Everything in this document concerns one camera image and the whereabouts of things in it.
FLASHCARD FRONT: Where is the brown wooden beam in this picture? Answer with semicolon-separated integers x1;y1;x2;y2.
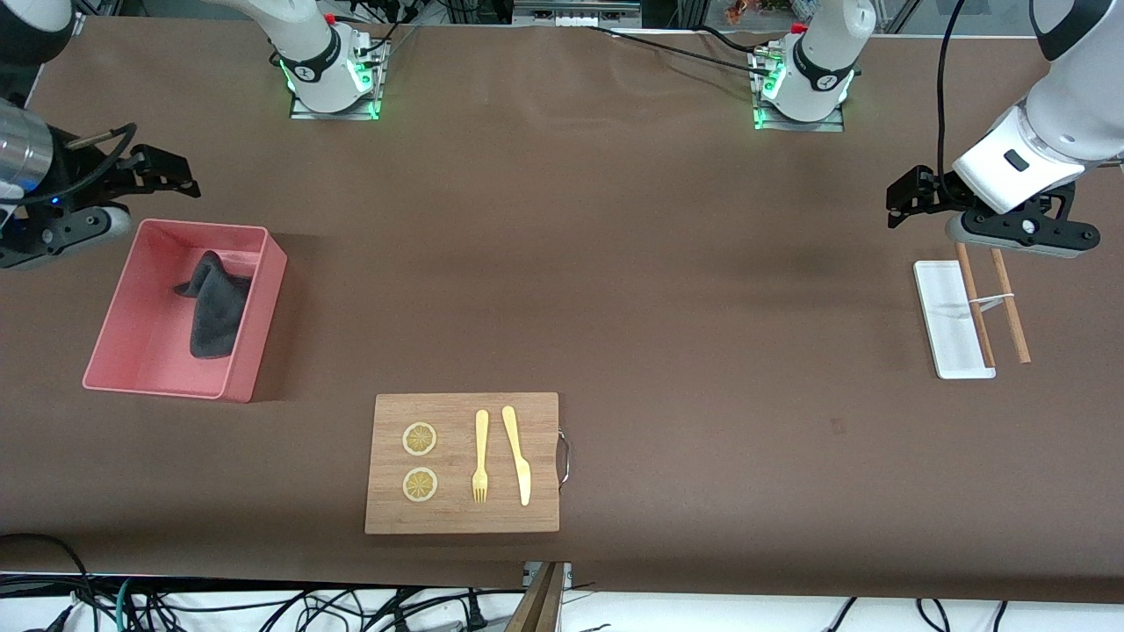
504;561;573;632

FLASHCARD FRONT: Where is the white power strip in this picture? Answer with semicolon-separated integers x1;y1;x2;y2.
513;0;643;28

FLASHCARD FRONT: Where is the pink plastic bin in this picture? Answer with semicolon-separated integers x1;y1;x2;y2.
82;218;289;404

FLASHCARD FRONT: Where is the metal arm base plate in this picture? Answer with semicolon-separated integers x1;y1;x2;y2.
751;46;846;133
289;39;391;122

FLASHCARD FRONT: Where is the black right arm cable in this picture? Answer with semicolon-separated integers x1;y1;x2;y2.
0;122;140;209

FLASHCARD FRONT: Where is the bamboo cutting board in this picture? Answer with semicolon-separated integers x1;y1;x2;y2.
364;391;573;535

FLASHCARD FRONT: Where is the black looped floor cable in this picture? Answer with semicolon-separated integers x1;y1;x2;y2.
0;532;92;615

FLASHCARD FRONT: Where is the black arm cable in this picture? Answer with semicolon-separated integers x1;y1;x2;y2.
0;122;140;209
936;0;969;181

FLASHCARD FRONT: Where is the black table cable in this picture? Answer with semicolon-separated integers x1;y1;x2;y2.
587;25;761;68
698;25;777;54

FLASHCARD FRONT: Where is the yellow plastic fork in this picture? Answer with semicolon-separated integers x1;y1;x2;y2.
472;409;491;505

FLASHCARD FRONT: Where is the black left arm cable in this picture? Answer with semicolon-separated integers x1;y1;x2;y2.
936;0;969;181

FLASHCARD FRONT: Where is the white rectangular tray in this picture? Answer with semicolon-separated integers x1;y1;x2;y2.
912;259;998;381

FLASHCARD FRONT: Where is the grey microfibre cloth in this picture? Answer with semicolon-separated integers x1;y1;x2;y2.
172;250;255;360

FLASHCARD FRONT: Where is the yellow plastic knife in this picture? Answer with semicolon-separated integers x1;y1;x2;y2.
501;405;533;507

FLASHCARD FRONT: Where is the brown wooden chopstick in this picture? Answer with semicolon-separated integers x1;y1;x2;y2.
955;242;997;369
990;248;1032;365

